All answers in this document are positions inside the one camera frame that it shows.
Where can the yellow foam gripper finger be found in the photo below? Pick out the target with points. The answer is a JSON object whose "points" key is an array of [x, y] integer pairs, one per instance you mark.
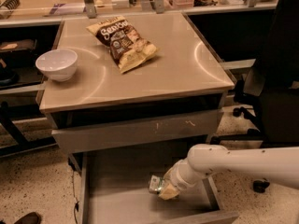
{"points": [[169, 175], [168, 191]]}

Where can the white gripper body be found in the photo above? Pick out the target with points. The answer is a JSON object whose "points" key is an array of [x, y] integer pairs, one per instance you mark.
{"points": [[177, 177]]}

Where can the crushed 7up soda can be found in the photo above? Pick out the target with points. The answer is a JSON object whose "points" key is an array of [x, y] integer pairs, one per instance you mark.
{"points": [[155, 184]]}

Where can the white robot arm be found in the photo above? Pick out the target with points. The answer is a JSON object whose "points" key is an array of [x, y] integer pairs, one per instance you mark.
{"points": [[279, 165]]}

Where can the open grey middle drawer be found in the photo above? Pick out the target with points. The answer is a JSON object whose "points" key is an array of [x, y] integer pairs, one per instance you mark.
{"points": [[115, 189]]}

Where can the grey drawer cabinet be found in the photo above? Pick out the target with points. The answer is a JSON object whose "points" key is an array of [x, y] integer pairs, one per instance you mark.
{"points": [[183, 78]]}

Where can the closed grey top drawer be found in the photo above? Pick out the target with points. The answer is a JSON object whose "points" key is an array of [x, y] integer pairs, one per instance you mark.
{"points": [[137, 131]]}

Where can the brown chips bag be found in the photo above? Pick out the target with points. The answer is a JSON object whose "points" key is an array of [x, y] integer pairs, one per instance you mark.
{"points": [[127, 47]]}

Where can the dark shoe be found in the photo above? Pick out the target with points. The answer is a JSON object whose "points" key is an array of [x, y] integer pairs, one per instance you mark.
{"points": [[30, 218]]}

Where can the white ceramic bowl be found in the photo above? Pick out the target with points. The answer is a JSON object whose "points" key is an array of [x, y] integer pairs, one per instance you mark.
{"points": [[58, 64]]}

